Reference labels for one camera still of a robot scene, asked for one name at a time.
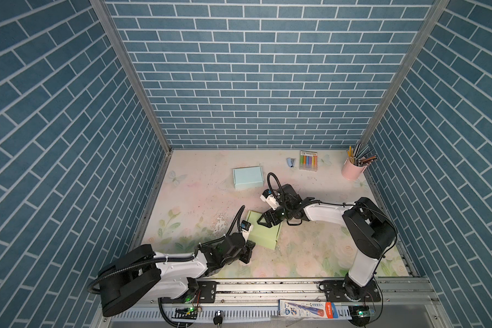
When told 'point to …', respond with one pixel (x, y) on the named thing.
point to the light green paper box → (262, 236)
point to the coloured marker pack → (308, 160)
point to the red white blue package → (307, 309)
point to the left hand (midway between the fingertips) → (255, 246)
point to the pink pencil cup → (352, 172)
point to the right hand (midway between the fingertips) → (261, 217)
